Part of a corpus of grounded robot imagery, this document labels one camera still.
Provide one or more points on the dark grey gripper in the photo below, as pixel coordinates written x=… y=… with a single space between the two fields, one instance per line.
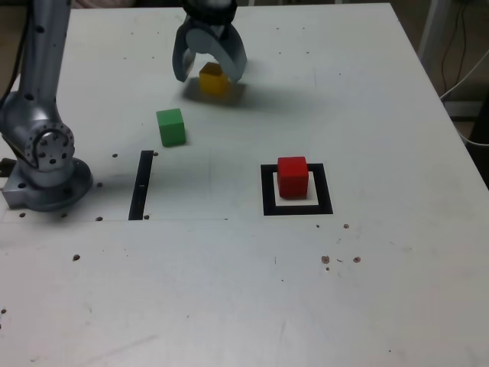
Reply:
x=214 y=25

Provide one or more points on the yellow cube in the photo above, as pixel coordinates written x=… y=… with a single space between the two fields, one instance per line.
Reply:
x=212 y=82

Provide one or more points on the green cube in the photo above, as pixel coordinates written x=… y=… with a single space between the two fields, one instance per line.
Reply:
x=172 y=128

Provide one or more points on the red cube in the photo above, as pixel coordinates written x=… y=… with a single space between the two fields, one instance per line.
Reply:
x=292 y=179

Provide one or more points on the black tape square outline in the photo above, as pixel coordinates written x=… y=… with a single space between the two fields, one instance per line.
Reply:
x=266 y=191

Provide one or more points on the black tape strip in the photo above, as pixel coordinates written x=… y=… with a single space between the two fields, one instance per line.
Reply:
x=139 y=199

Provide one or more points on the grey shelf bar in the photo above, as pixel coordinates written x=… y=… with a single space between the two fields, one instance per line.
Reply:
x=466 y=109

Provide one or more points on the white metal post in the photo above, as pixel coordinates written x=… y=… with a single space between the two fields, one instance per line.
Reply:
x=429 y=26

